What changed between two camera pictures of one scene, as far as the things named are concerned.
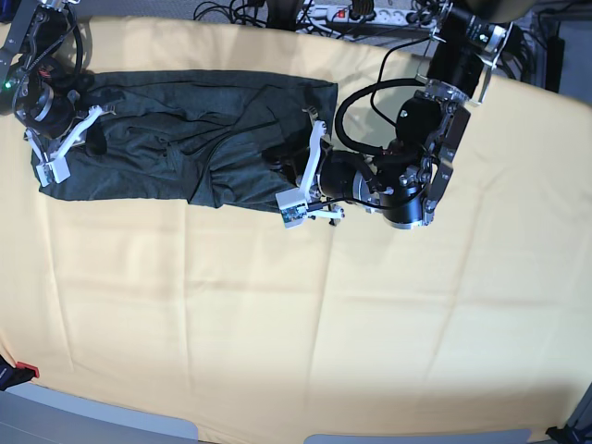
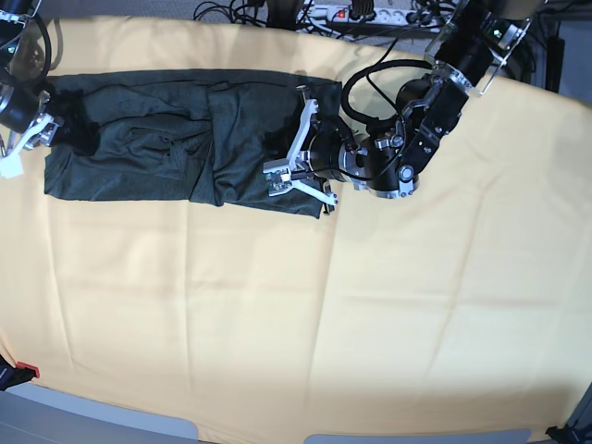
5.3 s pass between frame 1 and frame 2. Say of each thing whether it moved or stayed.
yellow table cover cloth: stayed
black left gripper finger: moved
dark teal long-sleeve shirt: stayed
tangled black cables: stayed
